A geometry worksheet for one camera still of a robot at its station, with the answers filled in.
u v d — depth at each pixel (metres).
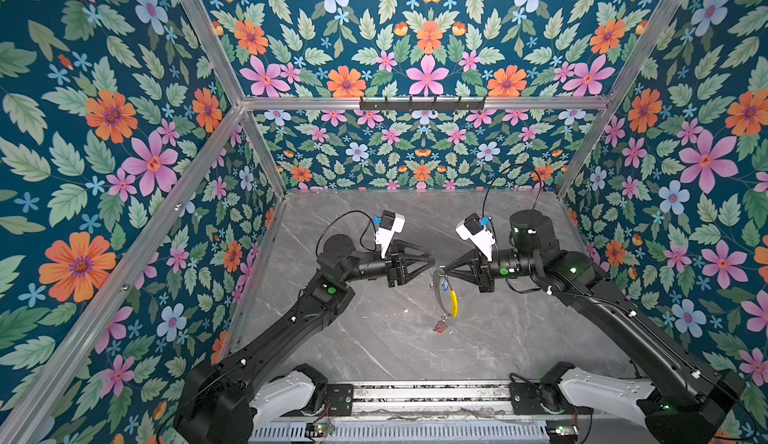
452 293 0.62
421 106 0.93
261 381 0.48
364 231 0.59
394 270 0.57
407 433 0.77
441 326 0.73
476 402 0.75
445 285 0.64
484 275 0.55
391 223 0.57
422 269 0.60
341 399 0.74
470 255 0.62
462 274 0.61
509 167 1.16
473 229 0.56
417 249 0.63
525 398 0.74
